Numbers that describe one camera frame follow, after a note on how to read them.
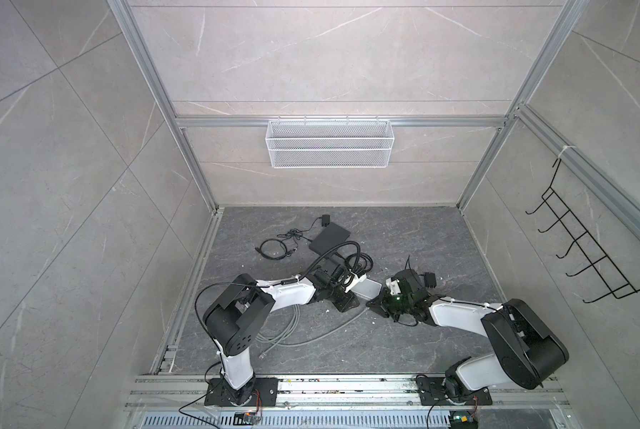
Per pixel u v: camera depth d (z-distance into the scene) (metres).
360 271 0.80
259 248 1.04
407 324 0.77
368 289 0.92
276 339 0.82
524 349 0.44
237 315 0.48
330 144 1.01
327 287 0.74
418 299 0.71
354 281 0.78
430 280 0.96
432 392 0.73
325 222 1.14
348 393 0.75
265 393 0.73
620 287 0.58
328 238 1.08
